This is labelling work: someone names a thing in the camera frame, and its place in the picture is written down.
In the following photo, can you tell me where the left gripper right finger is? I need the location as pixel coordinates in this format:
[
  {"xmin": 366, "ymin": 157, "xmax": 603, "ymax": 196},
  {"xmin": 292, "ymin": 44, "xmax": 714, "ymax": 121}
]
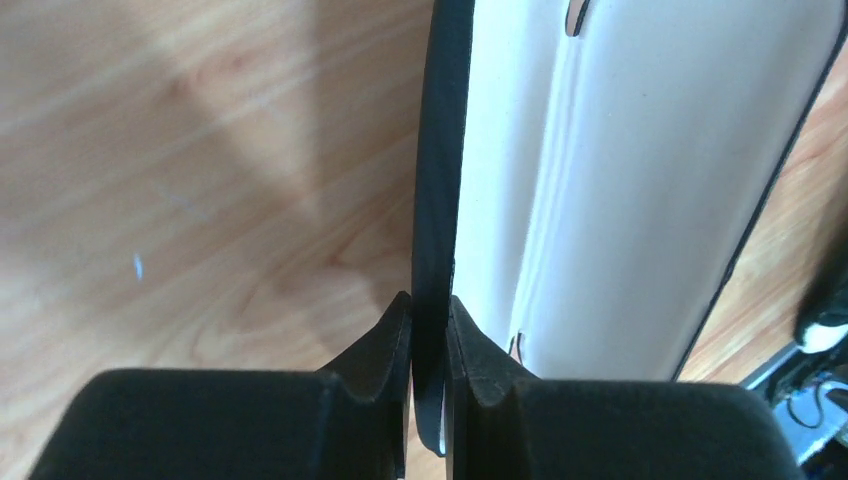
[{"xmin": 445, "ymin": 299, "xmax": 802, "ymax": 479}]

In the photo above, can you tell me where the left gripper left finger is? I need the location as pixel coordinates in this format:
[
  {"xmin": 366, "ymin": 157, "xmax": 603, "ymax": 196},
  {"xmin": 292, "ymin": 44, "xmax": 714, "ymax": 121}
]
[{"xmin": 30, "ymin": 292, "xmax": 411, "ymax": 479}]

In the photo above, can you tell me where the black glasses case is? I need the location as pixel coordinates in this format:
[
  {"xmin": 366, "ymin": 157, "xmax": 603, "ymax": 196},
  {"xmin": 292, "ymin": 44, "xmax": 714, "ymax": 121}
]
[{"xmin": 411, "ymin": 1, "xmax": 847, "ymax": 455}]

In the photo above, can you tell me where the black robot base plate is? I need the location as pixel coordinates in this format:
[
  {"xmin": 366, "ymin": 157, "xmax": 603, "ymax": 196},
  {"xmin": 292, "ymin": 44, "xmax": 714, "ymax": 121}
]
[{"xmin": 741, "ymin": 251, "xmax": 848, "ymax": 465}]

